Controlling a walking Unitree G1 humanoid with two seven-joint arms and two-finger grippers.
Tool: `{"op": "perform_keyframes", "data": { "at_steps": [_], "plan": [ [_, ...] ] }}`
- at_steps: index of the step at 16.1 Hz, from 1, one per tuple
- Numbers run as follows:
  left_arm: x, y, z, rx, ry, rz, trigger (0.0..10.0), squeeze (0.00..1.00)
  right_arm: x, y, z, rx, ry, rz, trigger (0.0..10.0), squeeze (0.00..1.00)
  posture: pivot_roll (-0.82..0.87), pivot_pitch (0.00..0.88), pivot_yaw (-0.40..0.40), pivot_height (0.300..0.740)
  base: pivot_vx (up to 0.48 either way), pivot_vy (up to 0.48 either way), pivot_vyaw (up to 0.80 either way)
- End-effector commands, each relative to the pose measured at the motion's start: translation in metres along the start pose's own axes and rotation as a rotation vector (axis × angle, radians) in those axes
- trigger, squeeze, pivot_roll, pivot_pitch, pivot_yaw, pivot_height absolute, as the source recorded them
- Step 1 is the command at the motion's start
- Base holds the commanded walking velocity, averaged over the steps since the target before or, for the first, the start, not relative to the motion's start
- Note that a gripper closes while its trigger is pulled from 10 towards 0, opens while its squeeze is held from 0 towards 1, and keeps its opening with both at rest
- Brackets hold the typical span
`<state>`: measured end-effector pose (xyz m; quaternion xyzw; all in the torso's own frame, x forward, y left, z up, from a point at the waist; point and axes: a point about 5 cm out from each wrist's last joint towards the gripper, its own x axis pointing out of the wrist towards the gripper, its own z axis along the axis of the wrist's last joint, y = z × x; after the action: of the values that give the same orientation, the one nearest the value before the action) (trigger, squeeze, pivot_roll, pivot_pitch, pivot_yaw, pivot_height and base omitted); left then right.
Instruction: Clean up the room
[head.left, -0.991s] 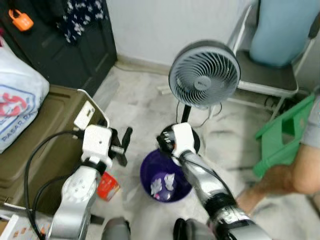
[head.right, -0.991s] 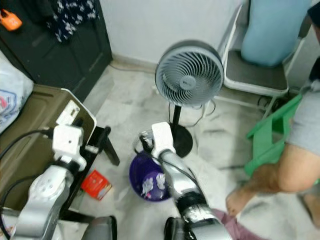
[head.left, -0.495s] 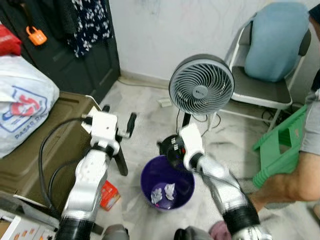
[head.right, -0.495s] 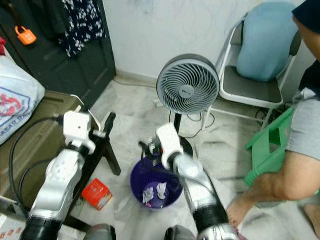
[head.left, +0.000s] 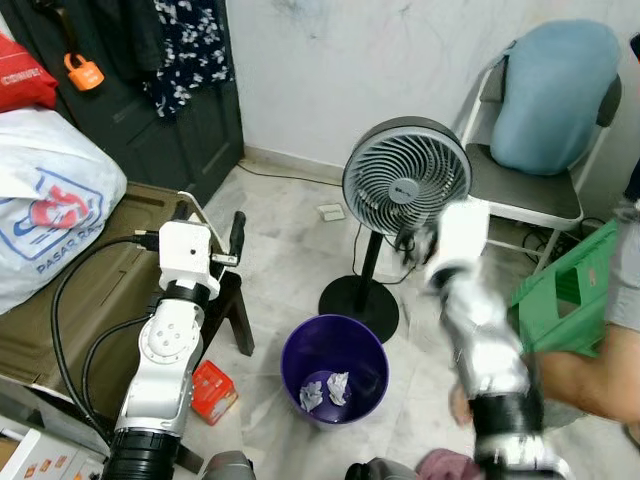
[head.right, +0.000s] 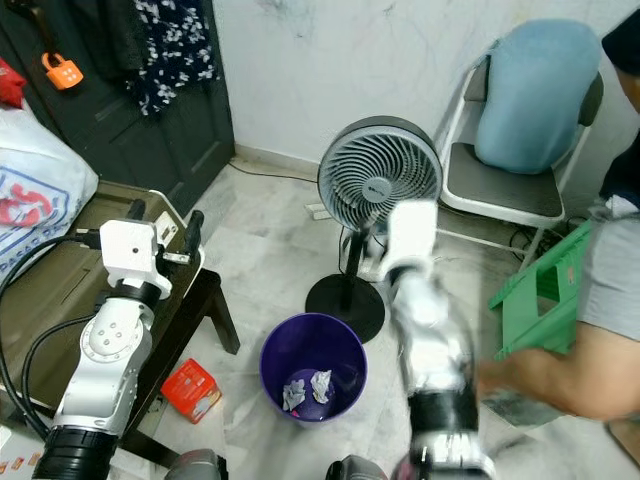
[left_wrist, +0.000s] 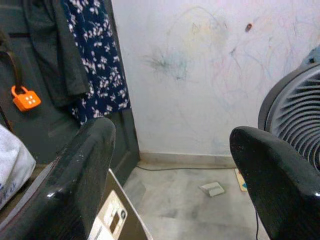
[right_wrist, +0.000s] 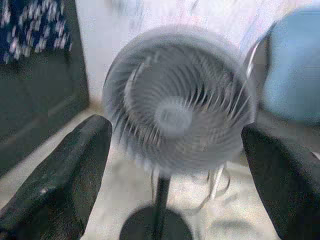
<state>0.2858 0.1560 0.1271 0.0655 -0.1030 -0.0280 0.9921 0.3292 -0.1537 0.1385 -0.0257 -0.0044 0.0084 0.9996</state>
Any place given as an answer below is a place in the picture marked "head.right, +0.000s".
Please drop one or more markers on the red bag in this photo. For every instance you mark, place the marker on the red bag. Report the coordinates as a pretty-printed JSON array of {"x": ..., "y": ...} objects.
[{"x": 10, "y": 85}]

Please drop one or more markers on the white grey folding chair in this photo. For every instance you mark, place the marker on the white grey folding chair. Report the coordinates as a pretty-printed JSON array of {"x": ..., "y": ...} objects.
[{"x": 500, "y": 185}]

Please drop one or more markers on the person in grey clothes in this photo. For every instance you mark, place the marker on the person in grey clothes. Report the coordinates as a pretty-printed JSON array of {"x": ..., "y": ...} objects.
[{"x": 610, "y": 270}]

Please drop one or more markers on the silver robot leg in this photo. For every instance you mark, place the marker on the silver robot leg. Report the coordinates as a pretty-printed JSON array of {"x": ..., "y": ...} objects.
[
  {"x": 355, "y": 470},
  {"x": 195, "y": 467}
]

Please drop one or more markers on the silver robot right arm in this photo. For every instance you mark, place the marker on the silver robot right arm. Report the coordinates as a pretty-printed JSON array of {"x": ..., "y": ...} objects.
[{"x": 435, "y": 350}]

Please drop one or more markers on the purple waste bin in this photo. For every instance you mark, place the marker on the purple waste bin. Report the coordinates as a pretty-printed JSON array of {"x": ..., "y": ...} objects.
[{"x": 280, "y": 360}]

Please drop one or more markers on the white printed plastic bag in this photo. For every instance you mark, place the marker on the white printed plastic bag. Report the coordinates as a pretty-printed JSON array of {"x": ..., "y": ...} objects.
[{"x": 40, "y": 160}]

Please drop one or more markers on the brown storage case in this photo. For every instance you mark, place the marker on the brown storage case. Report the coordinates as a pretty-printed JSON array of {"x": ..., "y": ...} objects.
[{"x": 60, "y": 290}]

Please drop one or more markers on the crumpled white paper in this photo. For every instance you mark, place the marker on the crumpled white paper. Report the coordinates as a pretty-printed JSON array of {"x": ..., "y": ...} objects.
[
  {"x": 294, "y": 396},
  {"x": 320, "y": 386}
]

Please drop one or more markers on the person bare hand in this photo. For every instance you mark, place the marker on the person bare hand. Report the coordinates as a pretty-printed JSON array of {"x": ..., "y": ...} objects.
[{"x": 491, "y": 378}]

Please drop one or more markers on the white power strip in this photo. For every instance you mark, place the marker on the white power strip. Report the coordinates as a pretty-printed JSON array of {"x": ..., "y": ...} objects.
[{"x": 316, "y": 212}]

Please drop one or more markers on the blue cushion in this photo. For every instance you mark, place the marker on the blue cushion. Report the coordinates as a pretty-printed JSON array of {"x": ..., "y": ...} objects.
[{"x": 535, "y": 100}]

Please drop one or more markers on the black hanging garment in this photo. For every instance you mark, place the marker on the black hanging garment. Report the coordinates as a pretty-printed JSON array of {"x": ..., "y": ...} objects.
[{"x": 105, "y": 30}]

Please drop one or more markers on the white box orange items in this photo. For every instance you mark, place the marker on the white box orange items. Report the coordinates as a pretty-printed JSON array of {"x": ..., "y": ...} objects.
[{"x": 20, "y": 465}]

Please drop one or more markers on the red cardboard box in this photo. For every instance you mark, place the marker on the red cardboard box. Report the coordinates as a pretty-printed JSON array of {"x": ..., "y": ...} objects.
[{"x": 190, "y": 390}]

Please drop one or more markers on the grey standing fan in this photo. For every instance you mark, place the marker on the grey standing fan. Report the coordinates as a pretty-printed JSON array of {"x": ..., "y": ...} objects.
[{"x": 380, "y": 175}]

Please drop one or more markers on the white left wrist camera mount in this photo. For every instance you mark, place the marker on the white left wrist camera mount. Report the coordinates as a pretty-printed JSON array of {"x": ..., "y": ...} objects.
[{"x": 128, "y": 255}]

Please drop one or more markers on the pink cloth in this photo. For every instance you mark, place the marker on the pink cloth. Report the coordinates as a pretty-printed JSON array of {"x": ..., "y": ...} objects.
[{"x": 405, "y": 470}]

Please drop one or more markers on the silver robot left leg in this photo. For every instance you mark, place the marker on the silver robot left leg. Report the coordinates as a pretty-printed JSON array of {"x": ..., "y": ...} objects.
[{"x": 195, "y": 467}]

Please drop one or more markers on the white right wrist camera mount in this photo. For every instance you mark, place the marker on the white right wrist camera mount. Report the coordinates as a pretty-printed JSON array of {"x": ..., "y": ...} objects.
[{"x": 410, "y": 235}]

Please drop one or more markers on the green plastic stool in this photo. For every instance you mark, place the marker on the green plastic stool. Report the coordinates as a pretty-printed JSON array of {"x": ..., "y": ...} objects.
[{"x": 570, "y": 270}]

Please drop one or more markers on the dark wooden wardrobe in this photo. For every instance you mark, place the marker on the dark wooden wardrobe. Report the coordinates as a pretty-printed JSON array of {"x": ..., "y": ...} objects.
[{"x": 205, "y": 140}]

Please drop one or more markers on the orange padlock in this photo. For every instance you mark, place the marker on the orange padlock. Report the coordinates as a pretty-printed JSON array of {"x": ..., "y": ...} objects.
[{"x": 64, "y": 73}]

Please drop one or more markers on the silver robot right leg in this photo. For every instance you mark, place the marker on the silver robot right leg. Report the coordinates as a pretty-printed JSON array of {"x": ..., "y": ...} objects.
[{"x": 355, "y": 470}]

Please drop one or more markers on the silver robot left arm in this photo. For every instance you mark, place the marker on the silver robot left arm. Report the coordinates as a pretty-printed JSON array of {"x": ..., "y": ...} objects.
[{"x": 105, "y": 360}]

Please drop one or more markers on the black side table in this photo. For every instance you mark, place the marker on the black side table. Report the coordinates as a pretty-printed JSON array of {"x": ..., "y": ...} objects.
[{"x": 200, "y": 300}]

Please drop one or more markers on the dark white-flowered hanging garment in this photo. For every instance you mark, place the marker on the dark white-flowered hanging garment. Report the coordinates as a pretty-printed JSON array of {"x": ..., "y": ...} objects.
[{"x": 175, "y": 50}]

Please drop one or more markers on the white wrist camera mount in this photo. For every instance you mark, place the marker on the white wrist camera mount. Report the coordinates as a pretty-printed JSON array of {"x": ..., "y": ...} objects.
[
  {"x": 128, "y": 255},
  {"x": 410, "y": 235}
]

